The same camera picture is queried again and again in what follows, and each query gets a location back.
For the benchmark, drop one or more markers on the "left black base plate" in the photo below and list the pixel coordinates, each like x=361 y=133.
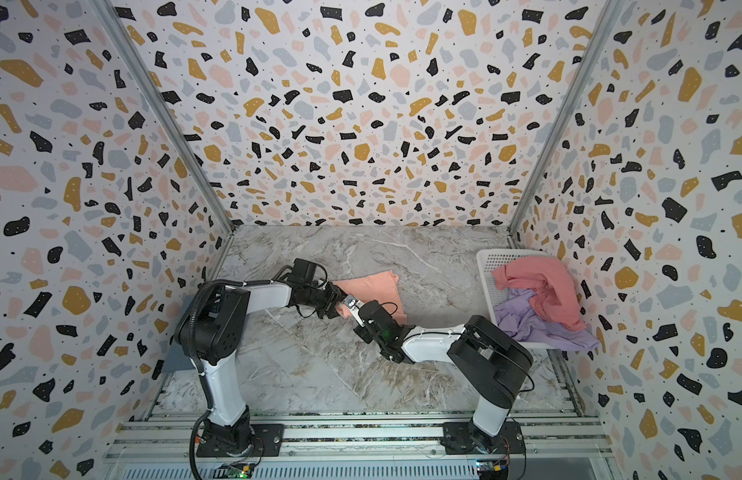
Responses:
x=258 y=440

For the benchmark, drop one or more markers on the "white plastic laundry basket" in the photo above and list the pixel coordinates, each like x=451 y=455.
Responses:
x=490 y=259

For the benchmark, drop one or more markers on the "left aluminium corner post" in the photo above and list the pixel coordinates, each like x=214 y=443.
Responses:
x=108 y=18

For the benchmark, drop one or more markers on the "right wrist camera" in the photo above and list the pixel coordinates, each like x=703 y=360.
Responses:
x=350 y=307

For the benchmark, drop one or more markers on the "right green circuit board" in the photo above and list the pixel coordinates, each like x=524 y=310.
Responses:
x=493 y=470

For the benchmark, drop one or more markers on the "lavender t-shirt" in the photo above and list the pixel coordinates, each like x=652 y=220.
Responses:
x=516 y=318

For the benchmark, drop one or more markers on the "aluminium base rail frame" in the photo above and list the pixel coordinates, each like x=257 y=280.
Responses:
x=368 y=446

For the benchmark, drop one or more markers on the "left green circuit board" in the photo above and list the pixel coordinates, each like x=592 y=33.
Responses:
x=235 y=471

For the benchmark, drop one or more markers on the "right aluminium corner post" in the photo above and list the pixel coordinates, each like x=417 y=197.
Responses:
x=603 y=27

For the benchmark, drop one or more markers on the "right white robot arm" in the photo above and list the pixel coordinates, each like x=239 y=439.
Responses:
x=494 y=364

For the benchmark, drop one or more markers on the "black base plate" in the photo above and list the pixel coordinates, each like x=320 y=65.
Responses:
x=258 y=440
x=466 y=438

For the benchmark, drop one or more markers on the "peach graphic t-shirt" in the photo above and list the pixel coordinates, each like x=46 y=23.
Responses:
x=382 y=287

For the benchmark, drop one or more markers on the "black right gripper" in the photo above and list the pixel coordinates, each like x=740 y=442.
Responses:
x=364 y=315

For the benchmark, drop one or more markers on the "aluminium corner post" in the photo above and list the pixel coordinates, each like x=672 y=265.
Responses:
x=108 y=18
x=603 y=27

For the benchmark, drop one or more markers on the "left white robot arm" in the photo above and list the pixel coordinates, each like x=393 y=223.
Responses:
x=213 y=328

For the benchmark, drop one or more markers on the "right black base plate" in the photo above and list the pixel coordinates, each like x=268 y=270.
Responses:
x=466 y=438

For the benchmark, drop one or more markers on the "green circuit board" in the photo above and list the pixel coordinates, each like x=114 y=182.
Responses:
x=493 y=470
x=235 y=471

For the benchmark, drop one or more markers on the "dark pink t-shirt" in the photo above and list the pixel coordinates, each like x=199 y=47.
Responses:
x=554 y=297

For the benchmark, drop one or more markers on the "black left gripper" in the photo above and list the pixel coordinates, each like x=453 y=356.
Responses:
x=333 y=295

